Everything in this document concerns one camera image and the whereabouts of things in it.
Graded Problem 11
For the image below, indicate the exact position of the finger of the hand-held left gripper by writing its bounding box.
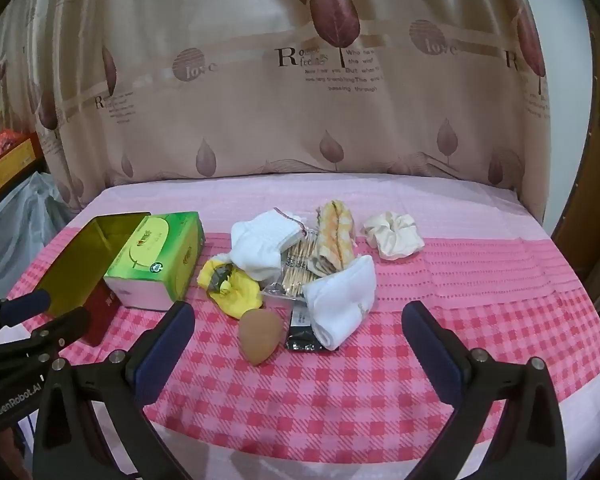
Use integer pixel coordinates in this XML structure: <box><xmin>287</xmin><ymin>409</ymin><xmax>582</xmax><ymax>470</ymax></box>
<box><xmin>0</xmin><ymin>306</ymin><xmax>92</xmax><ymax>367</ymax></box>
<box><xmin>0</xmin><ymin>289</ymin><xmax>53</xmax><ymax>348</ymax></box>

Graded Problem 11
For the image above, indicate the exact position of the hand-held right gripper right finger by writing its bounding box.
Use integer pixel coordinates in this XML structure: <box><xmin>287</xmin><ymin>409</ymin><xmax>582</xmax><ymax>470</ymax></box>
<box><xmin>401</xmin><ymin>301</ymin><xmax>568</xmax><ymax>480</ymax></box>

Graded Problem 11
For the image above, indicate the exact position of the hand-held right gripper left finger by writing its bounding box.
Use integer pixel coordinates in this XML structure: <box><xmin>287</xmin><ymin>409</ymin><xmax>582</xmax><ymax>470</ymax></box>
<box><xmin>32</xmin><ymin>300</ymin><xmax>196</xmax><ymax>480</ymax></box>

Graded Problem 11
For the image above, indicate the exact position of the black plastic packet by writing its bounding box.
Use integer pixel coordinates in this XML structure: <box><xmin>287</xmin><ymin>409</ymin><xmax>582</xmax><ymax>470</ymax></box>
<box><xmin>283</xmin><ymin>305</ymin><xmax>331</xmax><ymax>353</ymax></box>

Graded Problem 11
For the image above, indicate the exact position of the yellow checked towel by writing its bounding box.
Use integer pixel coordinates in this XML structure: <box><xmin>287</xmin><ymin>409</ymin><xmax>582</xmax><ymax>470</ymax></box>
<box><xmin>314</xmin><ymin>200</ymin><xmax>356</xmax><ymax>277</ymax></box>

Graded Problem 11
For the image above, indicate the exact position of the red and gold tin box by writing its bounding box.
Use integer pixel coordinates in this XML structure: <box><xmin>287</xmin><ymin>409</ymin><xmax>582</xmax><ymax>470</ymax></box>
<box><xmin>30</xmin><ymin>211</ymin><xmax>153</xmax><ymax>347</ymax></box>

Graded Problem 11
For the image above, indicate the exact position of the grey plastic bag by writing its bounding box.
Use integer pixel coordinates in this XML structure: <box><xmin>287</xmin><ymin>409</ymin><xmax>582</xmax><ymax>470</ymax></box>
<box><xmin>0</xmin><ymin>172</ymin><xmax>76</xmax><ymax>301</ymax></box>

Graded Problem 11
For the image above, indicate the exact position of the pink checked tablecloth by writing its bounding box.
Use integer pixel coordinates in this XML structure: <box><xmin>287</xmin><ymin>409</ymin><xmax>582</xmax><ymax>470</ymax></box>
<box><xmin>0</xmin><ymin>172</ymin><xmax>600</xmax><ymax>480</ymax></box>

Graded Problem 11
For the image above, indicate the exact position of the brown makeup sponge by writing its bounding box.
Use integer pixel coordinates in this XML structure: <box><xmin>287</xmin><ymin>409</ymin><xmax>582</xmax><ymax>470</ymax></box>
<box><xmin>237</xmin><ymin>308</ymin><xmax>279</xmax><ymax>366</ymax></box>

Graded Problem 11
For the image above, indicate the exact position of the yellow plush toy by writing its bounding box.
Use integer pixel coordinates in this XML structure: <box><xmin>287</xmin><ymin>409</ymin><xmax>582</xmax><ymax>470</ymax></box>
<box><xmin>197</xmin><ymin>255</ymin><xmax>264</xmax><ymax>320</ymax></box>

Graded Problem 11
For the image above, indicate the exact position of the white sock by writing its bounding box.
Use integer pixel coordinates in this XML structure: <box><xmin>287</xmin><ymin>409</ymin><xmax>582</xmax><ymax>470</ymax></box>
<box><xmin>230</xmin><ymin>208</ymin><xmax>311</xmax><ymax>281</ymax></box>
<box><xmin>302</xmin><ymin>255</ymin><xmax>377</xmax><ymax>352</ymax></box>

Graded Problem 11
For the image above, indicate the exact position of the green tissue pack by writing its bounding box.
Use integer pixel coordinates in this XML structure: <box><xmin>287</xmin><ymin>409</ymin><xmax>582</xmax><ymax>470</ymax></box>
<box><xmin>102</xmin><ymin>211</ymin><xmax>206</xmax><ymax>311</ymax></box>

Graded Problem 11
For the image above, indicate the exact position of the cream scrunchie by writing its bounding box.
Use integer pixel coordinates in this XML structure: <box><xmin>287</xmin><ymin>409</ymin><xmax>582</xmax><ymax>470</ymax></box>
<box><xmin>362</xmin><ymin>211</ymin><xmax>426</xmax><ymax>261</ymax></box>

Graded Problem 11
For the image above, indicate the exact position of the yellow cardboard box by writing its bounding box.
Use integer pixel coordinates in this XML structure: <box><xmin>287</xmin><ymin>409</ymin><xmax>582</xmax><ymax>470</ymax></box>
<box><xmin>0</xmin><ymin>127</ymin><xmax>43</xmax><ymax>211</ymax></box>

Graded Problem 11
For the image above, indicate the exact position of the bag of cotton swabs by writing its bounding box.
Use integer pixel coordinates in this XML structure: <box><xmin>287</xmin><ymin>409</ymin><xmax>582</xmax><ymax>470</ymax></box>
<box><xmin>260</xmin><ymin>227</ymin><xmax>326</xmax><ymax>306</ymax></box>

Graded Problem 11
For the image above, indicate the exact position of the wooden door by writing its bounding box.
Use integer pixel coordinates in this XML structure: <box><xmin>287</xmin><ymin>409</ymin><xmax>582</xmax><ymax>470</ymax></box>
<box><xmin>550</xmin><ymin>5</ymin><xmax>600</xmax><ymax>351</ymax></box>

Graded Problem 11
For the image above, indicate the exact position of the beige leaf print curtain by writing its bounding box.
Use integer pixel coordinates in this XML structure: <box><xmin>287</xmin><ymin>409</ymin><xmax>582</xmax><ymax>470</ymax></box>
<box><xmin>0</xmin><ymin>0</ymin><xmax>551</xmax><ymax>231</ymax></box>

